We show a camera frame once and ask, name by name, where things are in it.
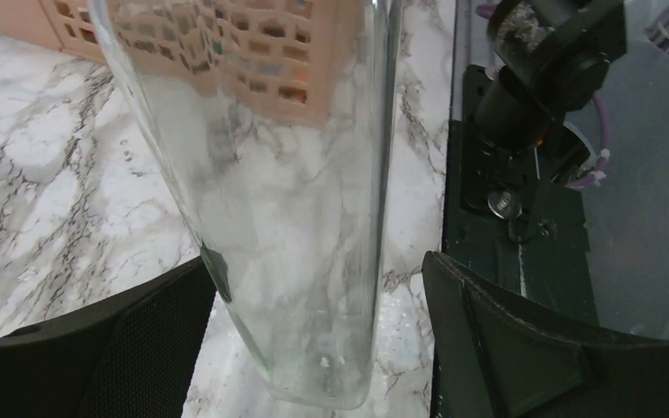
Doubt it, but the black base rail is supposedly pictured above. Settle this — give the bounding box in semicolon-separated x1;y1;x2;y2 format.
442;64;598;325

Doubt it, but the clear slim glass bottle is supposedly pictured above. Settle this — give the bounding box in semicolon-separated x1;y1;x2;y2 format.
88;1;401;410

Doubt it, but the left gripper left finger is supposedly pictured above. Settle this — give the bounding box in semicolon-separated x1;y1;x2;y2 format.
0;258;216;417

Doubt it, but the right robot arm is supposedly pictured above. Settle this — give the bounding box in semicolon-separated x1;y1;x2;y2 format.
472;0;627;152

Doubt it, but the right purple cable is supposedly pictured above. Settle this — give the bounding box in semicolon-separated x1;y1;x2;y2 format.
476;3;612;192

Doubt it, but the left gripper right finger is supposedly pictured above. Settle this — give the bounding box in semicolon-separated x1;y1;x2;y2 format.
422;252;669;417

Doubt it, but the orange plastic crate rack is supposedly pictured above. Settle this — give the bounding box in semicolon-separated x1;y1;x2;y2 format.
0;0;364;128

